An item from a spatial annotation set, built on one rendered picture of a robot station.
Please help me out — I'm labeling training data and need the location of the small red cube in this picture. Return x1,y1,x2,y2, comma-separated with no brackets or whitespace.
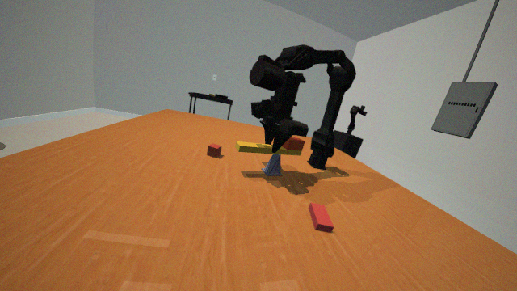
207,143,221,158

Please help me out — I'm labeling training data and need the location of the red rectangular block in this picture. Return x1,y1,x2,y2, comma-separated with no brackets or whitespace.
308,202,334,233

